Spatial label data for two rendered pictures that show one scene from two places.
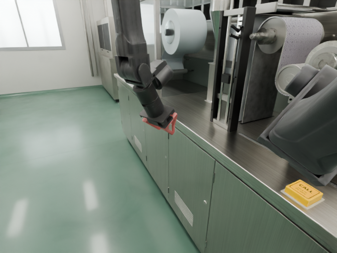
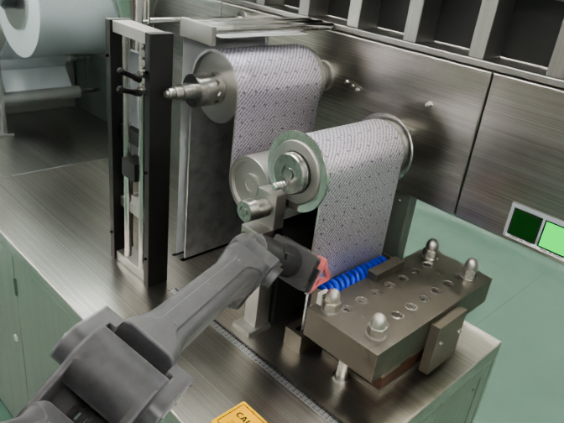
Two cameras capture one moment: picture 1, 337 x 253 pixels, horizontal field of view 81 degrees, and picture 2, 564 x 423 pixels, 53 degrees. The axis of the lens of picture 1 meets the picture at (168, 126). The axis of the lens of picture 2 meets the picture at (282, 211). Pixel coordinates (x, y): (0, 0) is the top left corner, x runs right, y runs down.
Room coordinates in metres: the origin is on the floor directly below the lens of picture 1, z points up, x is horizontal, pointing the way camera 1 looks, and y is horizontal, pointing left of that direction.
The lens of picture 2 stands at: (-0.16, -0.18, 1.63)
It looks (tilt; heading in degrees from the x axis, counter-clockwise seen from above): 26 degrees down; 339
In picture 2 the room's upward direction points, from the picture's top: 7 degrees clockwise
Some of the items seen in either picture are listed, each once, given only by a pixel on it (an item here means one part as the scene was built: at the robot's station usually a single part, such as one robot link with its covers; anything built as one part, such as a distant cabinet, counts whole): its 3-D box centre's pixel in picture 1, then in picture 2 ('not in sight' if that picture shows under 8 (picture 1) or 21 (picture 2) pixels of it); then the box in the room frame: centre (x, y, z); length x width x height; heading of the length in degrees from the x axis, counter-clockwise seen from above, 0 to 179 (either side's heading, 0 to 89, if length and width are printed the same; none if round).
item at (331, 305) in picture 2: not in sight; (332, 299); (0.58, -0.59, 1.05); 0.04 x 0.04 x 0.04
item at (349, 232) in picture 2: not in sight; (352, 235); (0.70, -0.68, 1.11); 0.23 x 0.01 x 0.18; 116
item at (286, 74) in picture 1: (308, 77); (294, 173); (0.87, -0.60, 1.18); 0.26 x 0.12 x 0.12; 116
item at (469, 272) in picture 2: not in sight; (471, 267); (0.64, -0.93, 1.05); 0.04 x 0.04 x 0.04
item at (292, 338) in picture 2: not in sight; (339, 313); (0.71, -0.68, 0.92); 0.28 x 0.04 x 0.04; 116
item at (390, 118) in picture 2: not in sight; (382, 148); (0.82, -0.77, 1.25); 0.15 x 0.01 x 0.15; 26
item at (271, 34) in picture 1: (266, 36); (204, 89); (0.92, -0.41, 1.34); 0.06 x 0.06 x 0.06; 26
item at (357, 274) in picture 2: not in sight; (355, 276); (0.68, -0.69, 1.03); 0.21 x 0.04 x 0.03; 116
